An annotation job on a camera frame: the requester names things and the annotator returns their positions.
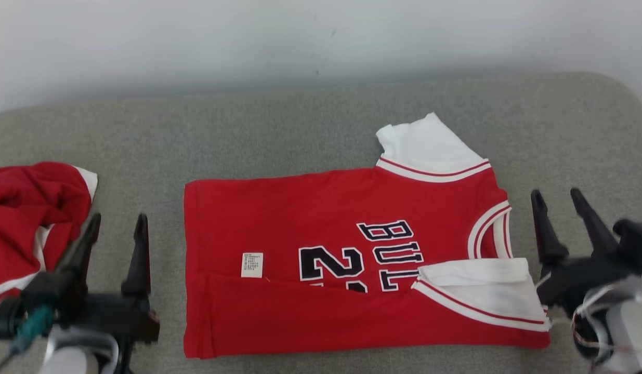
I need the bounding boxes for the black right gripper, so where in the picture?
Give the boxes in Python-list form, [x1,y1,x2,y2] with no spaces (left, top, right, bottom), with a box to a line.
[530,187,634,318]

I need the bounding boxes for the red basketball jersey white sleeves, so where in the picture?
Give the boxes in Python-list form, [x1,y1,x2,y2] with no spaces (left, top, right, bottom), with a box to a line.
[183,112,553,360]

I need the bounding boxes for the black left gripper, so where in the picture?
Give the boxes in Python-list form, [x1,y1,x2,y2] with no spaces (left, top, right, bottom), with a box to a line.
[39,212,161,344]

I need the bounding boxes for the red shorts with white stripe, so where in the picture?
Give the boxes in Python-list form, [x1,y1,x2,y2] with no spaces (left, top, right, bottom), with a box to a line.
[0,161,99,315]

